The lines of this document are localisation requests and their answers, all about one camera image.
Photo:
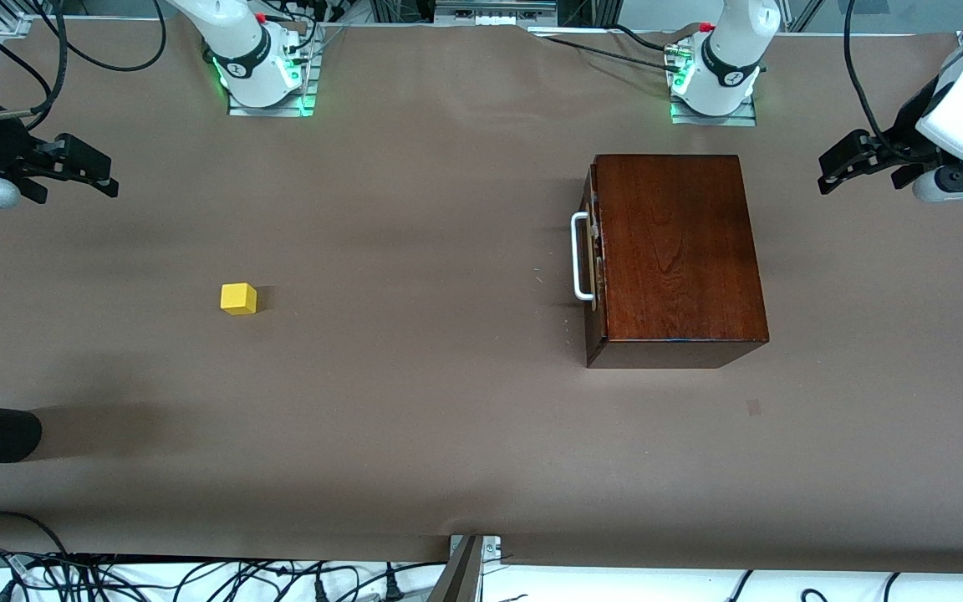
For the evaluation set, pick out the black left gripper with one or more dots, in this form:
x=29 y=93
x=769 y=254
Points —
x=904 y=124

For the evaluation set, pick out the yellow cube block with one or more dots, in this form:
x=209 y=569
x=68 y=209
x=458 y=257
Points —
x=238 y=298

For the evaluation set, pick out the light wood drawer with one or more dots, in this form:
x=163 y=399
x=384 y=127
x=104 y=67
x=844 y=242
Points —
x=592 y=188

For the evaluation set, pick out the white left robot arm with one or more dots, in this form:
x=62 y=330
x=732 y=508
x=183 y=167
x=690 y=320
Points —
x=728 y=75

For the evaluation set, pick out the dark brown wooden cabinet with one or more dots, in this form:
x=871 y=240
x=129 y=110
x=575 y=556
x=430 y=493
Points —
x=682 y=251

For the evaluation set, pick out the grey metal device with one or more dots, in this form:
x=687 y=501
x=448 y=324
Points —
x=494 y=10

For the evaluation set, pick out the grey metal beam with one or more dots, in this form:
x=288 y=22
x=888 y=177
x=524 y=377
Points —
x=458 y=581

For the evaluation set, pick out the silver corner bracket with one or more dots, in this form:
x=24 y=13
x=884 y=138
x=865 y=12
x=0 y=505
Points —
x=490 y=548

